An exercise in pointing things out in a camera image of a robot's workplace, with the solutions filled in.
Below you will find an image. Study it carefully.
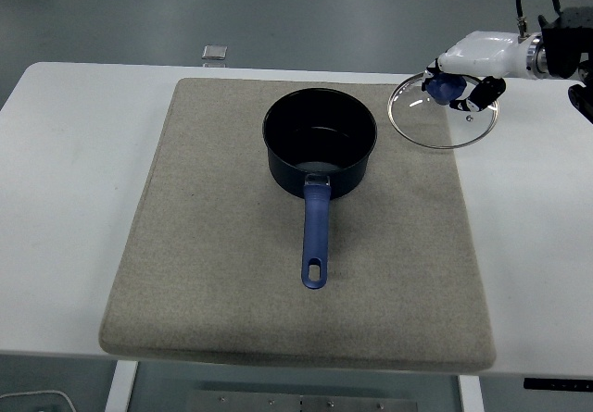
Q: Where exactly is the small silver floor plate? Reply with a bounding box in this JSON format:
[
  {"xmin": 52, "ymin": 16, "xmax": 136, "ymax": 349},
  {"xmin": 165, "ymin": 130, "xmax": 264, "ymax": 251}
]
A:
[{"xmin": 202, "ymin": 43, "xmax": 229, "ymax": 62}]

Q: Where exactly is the dark pot with blue handle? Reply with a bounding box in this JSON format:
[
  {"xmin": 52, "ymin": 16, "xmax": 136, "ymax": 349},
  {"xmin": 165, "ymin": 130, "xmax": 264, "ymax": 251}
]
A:
[{"xmin": 262, "ymin": 87, "xmax": 379, "ymax": 291}]

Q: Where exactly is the black table control panel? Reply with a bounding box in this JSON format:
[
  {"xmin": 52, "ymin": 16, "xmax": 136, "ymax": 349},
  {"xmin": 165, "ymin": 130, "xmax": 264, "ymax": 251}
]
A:
[{"xmin": 524, "ymin": 377, "xmax": 593, "ymax": 392}]

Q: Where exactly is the white table leg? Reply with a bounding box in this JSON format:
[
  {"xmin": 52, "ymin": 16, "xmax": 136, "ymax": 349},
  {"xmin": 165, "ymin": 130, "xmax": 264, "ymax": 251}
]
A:
[
  {"xmin": 102, "ymin": 359, "xmax": 140, "ymax": 412},
  {"xmin": 458, "ymin": 374, "xmax": 486, "ymax": 412}
]

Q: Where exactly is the beige fabric mat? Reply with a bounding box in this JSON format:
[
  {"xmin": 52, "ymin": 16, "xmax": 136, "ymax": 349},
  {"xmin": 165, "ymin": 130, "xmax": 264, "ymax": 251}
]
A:
[{"xmin": 98, "ymin": 77, "xmax": 498, "ymax": 376}]

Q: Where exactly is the glass pot lid blue knob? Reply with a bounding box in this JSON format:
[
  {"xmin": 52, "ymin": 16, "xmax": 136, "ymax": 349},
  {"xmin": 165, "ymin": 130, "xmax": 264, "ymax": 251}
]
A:
[{"xmin": 386, "ymin": 69, "xmax": 501, "ymax": 151}]

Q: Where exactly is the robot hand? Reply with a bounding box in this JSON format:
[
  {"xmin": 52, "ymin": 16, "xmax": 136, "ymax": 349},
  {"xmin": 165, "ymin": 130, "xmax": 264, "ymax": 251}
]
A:
[{"xmin": 423, "ymin": 30, "xmax": 534, "ymax": 114}]

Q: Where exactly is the grey metal plate with screws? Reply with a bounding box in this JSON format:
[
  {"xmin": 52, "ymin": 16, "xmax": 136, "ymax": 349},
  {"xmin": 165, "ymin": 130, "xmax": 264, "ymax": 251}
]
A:
[{"xmin": 185, "ymin": 388, "xmax": 419, "ymax": 412}]

